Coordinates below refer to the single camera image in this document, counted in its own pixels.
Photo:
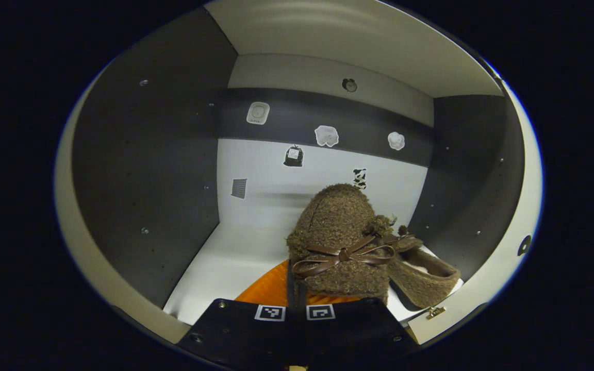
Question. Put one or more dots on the brown fuzzy shoe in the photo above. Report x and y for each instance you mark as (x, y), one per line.
(421, 288)
(338, 216)

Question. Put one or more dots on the white shoe cabinet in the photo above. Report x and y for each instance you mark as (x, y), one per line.
(173, 154)

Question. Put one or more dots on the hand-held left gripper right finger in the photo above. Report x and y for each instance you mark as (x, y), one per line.
(353, 330)

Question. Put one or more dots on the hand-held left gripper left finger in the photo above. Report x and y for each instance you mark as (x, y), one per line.
(240, 330)

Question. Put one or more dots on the metal door hinge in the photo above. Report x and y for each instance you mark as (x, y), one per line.
(435, 312)

